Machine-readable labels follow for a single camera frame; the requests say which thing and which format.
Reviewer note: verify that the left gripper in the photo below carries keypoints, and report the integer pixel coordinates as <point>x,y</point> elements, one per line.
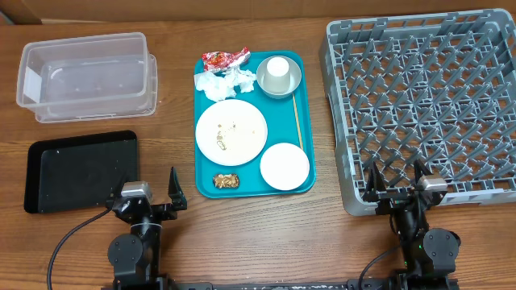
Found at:
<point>178,200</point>

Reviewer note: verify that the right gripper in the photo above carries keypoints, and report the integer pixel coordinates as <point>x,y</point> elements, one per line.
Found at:
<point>375,190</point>

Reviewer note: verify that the brown food scraps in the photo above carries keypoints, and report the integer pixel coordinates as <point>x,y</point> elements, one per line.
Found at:
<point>226,181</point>

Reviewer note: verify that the large white plate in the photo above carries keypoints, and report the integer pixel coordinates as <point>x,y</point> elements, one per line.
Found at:
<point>231,132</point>

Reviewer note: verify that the teal serving tray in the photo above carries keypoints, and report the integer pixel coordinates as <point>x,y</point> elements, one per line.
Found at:
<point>282,128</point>

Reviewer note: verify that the white tissue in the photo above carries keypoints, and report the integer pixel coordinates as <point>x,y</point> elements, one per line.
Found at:
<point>219,88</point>

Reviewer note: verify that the red snack wrapper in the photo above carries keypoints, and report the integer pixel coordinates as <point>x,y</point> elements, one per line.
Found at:
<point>216,62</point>

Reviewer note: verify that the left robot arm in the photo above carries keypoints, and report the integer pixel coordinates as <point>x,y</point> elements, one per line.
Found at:
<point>135,257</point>

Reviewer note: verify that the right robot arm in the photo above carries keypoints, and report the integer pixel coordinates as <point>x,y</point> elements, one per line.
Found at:
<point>429,253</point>

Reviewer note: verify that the grey dishwasher rack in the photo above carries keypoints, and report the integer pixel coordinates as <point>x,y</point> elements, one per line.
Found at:
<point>439,88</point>

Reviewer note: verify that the black rectangular tray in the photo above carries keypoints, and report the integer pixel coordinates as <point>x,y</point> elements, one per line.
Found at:
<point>78,172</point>

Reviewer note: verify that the wooden chopstick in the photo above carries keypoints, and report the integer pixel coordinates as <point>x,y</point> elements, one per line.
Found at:
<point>295,110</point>

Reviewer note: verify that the small white plate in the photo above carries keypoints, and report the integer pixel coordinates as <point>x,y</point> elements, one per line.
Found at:
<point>284,166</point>

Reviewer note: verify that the clear plastic bin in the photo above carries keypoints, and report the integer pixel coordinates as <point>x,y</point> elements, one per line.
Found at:
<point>88,78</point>

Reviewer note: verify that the grey bowl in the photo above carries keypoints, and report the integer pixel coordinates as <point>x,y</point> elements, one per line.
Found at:
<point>295,74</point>

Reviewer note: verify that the white paper cup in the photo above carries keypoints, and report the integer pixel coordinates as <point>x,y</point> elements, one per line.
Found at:
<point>276,78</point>

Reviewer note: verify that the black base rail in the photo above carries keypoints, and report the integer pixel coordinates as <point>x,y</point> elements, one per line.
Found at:
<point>353,284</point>

